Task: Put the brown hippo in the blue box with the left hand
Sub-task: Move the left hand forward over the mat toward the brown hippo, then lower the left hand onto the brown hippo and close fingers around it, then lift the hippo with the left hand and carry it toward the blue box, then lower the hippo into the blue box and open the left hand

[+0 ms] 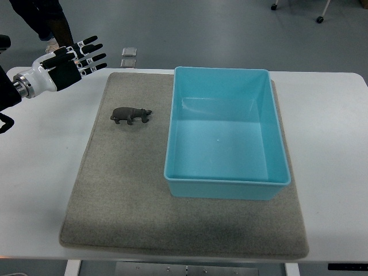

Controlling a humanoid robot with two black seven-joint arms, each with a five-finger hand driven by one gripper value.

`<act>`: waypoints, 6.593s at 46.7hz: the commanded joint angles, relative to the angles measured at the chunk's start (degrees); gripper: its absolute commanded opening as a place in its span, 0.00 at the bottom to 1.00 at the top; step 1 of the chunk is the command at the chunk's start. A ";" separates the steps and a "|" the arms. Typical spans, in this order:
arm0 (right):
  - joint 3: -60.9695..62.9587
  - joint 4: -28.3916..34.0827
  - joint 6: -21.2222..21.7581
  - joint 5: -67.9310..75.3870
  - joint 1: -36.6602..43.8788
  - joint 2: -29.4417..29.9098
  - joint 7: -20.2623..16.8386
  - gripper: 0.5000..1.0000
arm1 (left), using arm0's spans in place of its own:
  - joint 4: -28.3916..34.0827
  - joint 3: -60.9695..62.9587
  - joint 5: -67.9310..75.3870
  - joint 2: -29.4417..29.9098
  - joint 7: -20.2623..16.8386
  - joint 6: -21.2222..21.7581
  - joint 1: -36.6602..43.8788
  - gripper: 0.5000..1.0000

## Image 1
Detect upper metal floor plate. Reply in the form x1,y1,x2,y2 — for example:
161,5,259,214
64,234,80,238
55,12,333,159
121,47,137,57

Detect grey metal table base plate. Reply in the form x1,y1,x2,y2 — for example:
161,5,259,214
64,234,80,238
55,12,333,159
114,262,259,276

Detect blue plastic box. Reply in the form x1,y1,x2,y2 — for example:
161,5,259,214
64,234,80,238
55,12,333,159
164,67,291,200

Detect person's dark trouser legs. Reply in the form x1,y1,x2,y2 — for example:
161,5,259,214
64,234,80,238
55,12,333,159
10,0,74,53

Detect cart caster wheel right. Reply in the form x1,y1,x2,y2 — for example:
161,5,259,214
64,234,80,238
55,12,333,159
316,16,324,24

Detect grey felt mat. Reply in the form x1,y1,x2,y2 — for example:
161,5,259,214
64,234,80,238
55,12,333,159
59,73,309,259

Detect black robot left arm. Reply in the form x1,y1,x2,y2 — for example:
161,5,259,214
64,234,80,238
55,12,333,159
1,36,107,111

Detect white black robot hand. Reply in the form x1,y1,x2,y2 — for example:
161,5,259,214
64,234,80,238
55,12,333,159
12,36,107,98

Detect lower metal floor plate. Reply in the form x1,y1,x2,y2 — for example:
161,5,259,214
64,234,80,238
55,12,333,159
120,58,136,68

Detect brown toy hippo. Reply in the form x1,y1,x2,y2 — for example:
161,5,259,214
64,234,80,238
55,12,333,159
110,107,152,125

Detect metal floor plate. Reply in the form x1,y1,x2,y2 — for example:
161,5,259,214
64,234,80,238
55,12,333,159
121,47,137,57
120,58,136,68

